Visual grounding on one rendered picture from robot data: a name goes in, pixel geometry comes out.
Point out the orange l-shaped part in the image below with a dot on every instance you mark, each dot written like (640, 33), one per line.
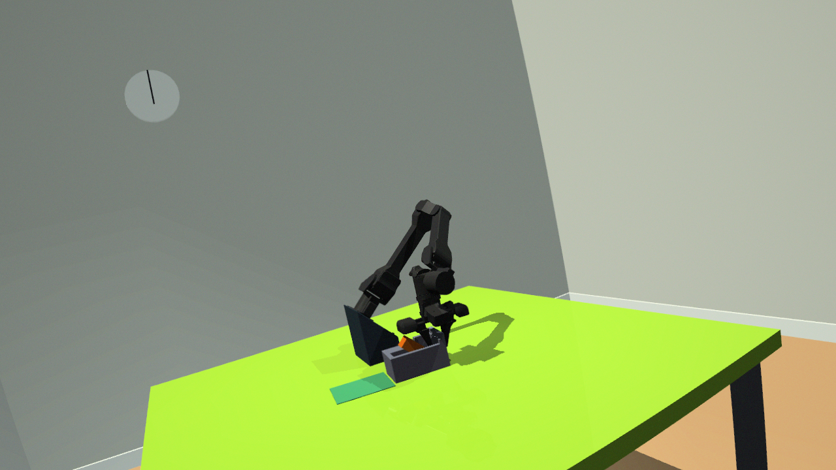
(409, 344)

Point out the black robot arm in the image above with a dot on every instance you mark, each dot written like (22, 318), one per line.
(384, 282)

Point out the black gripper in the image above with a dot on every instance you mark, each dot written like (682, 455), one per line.
(409, 325)

